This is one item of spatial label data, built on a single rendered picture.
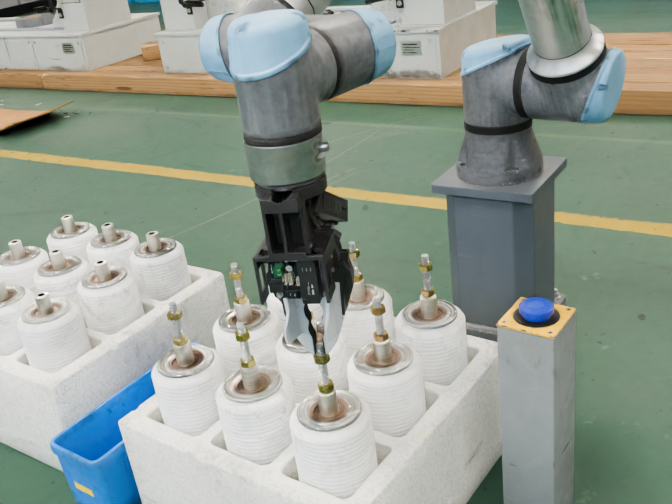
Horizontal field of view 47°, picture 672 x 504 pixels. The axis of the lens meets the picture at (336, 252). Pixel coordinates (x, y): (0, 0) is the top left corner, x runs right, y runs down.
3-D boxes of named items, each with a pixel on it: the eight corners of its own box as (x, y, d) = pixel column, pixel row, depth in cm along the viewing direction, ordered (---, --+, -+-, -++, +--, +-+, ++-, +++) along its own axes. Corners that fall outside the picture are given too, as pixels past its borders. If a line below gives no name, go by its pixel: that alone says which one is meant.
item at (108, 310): (131, 348, 144) (107, 261, 136) (168, 360, 139) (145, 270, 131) (91, 376, 137) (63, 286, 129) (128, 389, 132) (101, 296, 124)
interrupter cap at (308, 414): (353, 387, 94) (352, 382, 94) (369, 425, 87) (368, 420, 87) (292, 401, 93) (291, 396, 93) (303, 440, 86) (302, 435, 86)
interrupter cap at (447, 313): (391, 323, 106) (390, 318, 106) (421, 298, 112) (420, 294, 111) (438, 336, 102) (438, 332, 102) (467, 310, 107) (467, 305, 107)
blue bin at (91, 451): (203, 397, 139) (190, 340, 134) (249, 414, 133) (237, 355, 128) (66, 505, 118) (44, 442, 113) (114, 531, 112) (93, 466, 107)
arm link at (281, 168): (255, 125, 78) (334, 120, 77) (262, 168, 80) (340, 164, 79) (233, 150, 72) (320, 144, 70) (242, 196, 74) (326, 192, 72)
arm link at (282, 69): (330, 5, 70) (266, 25, 64) (345, 123, 75) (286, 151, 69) (267, 6, 75) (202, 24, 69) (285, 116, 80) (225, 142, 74)
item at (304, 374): (348, 470, 107) (332, 360, 99) (284, 462, 110) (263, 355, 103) (367, 426, 115) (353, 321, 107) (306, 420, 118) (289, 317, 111)
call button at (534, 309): (527, 308, 94) (527, 293, 93) (559, 314, 92) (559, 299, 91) (513, 323, 91) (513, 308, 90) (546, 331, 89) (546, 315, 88)
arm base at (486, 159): (476, 153, 148) (474, 102, 144) (555, 159, 140) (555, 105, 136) (442, 182, 137) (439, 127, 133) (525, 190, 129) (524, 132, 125)
